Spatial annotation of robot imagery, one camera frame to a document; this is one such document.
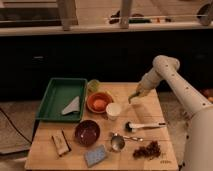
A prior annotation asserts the white paper cup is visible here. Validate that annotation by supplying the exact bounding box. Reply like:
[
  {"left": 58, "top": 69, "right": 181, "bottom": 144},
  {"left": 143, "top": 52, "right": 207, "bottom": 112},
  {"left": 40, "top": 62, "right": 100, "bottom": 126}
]
[{"left": 106, "top": 103, "right": 121, "bottom": 120}]

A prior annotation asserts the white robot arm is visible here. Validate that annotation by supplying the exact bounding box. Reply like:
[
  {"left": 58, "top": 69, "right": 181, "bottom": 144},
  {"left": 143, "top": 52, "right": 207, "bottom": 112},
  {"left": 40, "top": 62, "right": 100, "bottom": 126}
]
[{"left": 136, "top": 55, "right": 213, "bottom": 171}]

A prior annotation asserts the orange fruit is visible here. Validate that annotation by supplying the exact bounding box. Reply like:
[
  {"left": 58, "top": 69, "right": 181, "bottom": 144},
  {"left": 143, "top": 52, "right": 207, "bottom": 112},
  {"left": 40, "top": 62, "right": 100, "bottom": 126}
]
[{"left": 93, "top": 100, "right": 104, "bottom": 111}]

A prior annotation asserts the grey floor mat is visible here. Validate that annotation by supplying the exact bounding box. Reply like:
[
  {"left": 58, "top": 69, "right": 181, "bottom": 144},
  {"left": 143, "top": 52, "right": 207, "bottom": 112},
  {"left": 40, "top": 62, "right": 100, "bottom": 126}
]
[{"left": 0, "top": 110, "right": 32, "bottom": 155}]

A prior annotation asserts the green plastic cup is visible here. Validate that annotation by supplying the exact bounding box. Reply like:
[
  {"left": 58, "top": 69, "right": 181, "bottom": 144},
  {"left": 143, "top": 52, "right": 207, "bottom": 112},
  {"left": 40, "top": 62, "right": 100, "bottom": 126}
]
[{"left": 87, "top": 79, "right": 100, "bottom": 93}]

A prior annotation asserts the green plastic tray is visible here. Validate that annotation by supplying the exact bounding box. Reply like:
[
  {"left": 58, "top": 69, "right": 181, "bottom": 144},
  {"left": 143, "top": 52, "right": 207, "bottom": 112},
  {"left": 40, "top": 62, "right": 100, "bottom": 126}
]
[{"left": 36, "top": 78, "right": 87, "bottom": 122}]

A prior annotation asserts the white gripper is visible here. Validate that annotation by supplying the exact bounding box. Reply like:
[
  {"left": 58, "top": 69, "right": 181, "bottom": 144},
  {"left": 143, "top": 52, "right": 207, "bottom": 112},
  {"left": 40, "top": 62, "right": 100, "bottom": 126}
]
[{"left": 136, "top": 83, "right": 150, "bottom": 97}]

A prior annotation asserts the wooden block with black edge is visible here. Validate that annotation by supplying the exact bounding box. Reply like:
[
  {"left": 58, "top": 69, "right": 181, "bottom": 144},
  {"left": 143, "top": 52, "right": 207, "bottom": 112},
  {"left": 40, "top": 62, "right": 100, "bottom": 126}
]
[{"left": 51, "top": 130, "right": 71, "bottom": 156}]

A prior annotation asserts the blue sponge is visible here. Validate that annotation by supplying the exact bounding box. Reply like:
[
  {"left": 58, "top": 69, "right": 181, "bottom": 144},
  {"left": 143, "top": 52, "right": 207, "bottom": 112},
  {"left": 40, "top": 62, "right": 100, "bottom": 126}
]
[{"left": 84, "top": 145, "right": 106, "bottom": 167}]

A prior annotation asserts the dark purple bowl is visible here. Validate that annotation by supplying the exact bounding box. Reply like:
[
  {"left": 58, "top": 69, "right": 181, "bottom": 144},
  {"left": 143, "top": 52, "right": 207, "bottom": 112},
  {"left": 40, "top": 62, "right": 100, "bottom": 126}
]
[{"left": 75, "top": 120, "right": 100, "bottom": 147}]

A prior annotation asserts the metal measuring cup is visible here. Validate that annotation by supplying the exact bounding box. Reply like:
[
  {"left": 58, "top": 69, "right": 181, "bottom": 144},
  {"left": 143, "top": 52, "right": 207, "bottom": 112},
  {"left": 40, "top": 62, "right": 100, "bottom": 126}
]
[{"left": 110, "top": 133, "right": 143, "bottom": 152}]

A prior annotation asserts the orange bowl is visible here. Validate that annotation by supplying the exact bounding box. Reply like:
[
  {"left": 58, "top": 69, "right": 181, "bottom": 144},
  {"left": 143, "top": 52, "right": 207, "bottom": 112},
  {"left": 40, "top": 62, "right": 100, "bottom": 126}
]
[{"left": 86, "top": 92, "right": 113, "bottom": 114}]

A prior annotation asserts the black cable on floor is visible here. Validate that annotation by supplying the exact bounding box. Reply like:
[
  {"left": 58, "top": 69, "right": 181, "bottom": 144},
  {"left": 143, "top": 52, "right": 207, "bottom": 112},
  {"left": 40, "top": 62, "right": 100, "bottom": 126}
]
[{"left": 0, "top": 108, "right": 33, "bottom": 145}]

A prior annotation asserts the brown dried food pile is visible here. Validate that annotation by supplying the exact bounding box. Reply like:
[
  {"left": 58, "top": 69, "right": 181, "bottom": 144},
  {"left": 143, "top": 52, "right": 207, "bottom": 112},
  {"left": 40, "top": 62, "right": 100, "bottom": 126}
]
[{"left": 133, "top": 141, "right": 161, "bottom": 158}]

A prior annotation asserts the grey folded cloth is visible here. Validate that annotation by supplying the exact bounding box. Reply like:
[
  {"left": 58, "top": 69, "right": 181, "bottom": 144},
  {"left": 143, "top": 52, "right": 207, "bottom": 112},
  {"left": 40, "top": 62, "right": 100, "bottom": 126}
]
[{"left": 61, "top": 96, "right": 80, "bottom": 115}]

